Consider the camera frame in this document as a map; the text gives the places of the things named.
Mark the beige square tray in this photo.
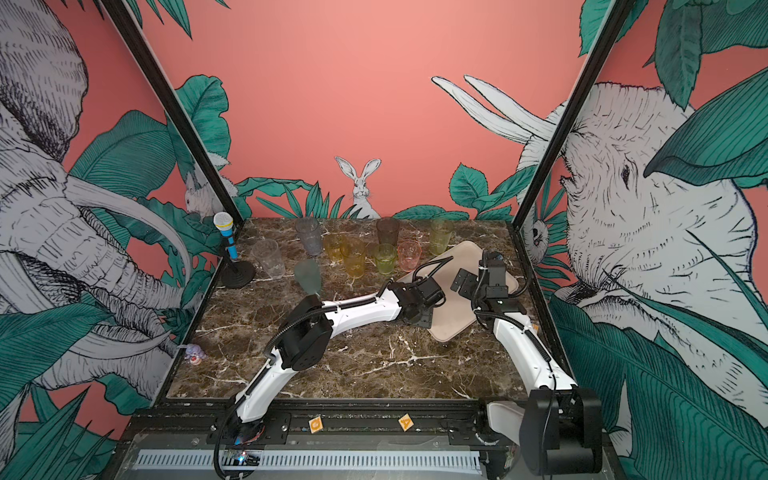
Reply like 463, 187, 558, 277
424, 241, 518, 342

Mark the amber plastic glass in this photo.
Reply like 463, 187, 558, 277
323, 233, 346, 263

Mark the blue grey plastic glass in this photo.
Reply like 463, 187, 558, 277
295, 217, 323, 257

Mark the clear plastic glass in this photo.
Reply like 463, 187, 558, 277
252, 238, 285, 278

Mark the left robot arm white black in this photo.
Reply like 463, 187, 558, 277
223, 278, 446, 429

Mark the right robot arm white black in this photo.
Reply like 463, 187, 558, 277
451, 250, 603, 478

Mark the pink plastic glass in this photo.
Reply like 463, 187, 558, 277
397, 240, 422, 272

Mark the green plastic glass short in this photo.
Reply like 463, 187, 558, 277
373, 243, 397, 275

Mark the tall light green glass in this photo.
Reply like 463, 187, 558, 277
429, 218, 453, 256

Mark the dark brown plastic glass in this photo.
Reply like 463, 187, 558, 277
376, 217, 401, 246

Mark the yellow plastic glass front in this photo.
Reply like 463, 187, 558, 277
341, 239, 366, 279

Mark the teal frosted glass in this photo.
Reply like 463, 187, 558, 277
294, 258, 322, 295

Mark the toy microphone on stand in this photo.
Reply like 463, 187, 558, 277
213, 212, 255, 289

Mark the small purple toy figure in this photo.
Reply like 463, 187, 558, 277
183, 344, 208, 365

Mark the black front rail base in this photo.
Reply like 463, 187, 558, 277
121, 399, 512, 449

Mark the left black frame post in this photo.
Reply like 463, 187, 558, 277
101, 0, 244, 227

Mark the black frame post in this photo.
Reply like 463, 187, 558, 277
101, 0, 244, 227
511, 0, 635, 231

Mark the right black frame post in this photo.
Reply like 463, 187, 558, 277
511, 0, 635, 231

